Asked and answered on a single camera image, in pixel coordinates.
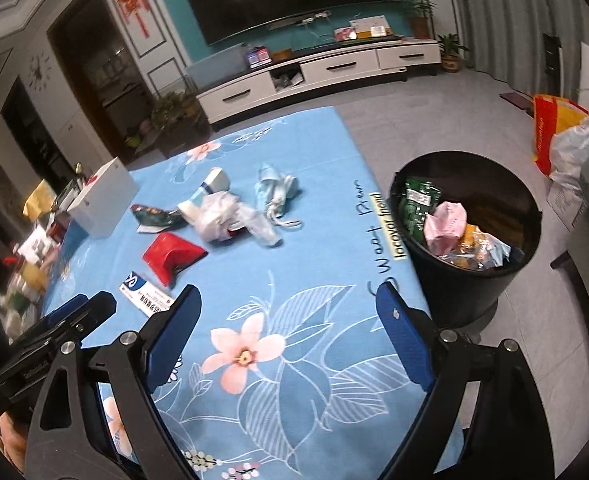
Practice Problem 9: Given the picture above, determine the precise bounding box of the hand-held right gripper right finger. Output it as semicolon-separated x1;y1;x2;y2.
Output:
375;281;565;480

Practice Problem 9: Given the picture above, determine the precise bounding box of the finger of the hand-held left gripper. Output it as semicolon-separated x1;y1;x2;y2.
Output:
8;291;118;361
42;294;94;331

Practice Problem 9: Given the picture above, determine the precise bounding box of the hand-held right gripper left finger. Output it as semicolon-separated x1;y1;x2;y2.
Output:
24;284;202;480

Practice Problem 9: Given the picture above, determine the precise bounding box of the white carton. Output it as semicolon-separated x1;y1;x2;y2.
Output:
118;270;176;317

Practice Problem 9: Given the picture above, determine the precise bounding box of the black trash bin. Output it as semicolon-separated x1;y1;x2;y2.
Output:
389;150;543;332

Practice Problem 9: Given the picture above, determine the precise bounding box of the yellow snack packet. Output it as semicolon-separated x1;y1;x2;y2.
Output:
444;224;490;271

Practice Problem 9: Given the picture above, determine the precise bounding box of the pink plastic bag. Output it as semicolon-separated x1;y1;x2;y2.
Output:
423;201;468;257

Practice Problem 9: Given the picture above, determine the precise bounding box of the dark green red packet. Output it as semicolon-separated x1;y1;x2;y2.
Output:
131;203;186;234

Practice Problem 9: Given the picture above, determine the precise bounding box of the clear printed plastic bag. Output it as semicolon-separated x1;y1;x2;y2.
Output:
474;234;513;270

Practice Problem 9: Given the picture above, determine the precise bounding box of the white clear plastic bag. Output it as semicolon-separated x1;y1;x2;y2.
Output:
193;191;281;249

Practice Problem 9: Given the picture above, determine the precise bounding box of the green snack packet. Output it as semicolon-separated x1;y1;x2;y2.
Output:
401;176;443;247

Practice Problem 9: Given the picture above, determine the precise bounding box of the white blue-striped paper cup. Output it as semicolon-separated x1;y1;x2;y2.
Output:
177;166;234;222

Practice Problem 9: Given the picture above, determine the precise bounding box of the blue face mask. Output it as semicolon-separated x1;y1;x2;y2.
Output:
256;161;303;232

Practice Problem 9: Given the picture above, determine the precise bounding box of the person's left hand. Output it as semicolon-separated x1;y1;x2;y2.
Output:
0;410;32;478

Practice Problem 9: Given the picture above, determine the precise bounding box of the cluster of small bottles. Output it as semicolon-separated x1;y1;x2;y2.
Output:
0;210;75;328

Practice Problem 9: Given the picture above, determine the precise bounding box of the floral blue tablecloth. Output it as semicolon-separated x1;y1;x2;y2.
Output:
42;106;467;480

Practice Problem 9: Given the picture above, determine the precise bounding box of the yellow paper sheet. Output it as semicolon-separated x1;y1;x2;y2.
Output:
24;181;58;219

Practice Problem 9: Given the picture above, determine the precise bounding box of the white box with red mark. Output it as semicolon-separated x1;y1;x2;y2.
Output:
67;156;141;239

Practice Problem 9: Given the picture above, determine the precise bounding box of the bushy plant on dark stand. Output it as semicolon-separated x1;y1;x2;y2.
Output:
151;89;211;157

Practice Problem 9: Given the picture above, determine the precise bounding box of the red yellow shopping bag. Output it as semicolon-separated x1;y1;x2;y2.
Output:
532;93;589;177

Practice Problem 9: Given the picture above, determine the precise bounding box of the white plastic sack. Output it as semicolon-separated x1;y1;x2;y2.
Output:
548;109;589;184

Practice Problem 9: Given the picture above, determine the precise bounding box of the brown floor mat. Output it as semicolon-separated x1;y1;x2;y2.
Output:
498;90;536;112

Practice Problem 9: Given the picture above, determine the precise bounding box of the glass aquarium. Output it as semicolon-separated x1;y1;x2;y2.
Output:
183;44;248;94

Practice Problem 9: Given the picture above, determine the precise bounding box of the white television cabinet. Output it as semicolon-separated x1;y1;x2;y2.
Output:
196;40;441;127

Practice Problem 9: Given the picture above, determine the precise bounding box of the small potted plant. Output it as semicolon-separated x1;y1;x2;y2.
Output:
435;33;468;74

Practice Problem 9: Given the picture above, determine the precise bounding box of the blue red small box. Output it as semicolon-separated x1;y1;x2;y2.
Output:
246;45;274;69

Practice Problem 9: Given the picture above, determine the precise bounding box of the white orange gift box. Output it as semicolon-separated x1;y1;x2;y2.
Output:
348;13;391;39

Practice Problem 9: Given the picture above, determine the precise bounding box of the tall potted plant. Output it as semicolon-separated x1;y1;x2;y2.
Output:
401;0;438;42

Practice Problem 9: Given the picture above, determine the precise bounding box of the white rolled board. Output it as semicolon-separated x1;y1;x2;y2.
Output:
575;41;589;112

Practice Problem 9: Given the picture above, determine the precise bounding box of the upright vacuum cleaner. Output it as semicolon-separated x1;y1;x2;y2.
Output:
528;0;561;77

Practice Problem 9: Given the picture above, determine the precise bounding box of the grey curtain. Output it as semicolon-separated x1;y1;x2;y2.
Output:
447;0;589;111

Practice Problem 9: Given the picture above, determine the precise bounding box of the black wall clock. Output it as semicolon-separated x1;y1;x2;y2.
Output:
26;54;51;84

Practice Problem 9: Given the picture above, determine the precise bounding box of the red knot wall decoration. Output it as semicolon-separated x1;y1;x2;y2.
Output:
113;0;151;39

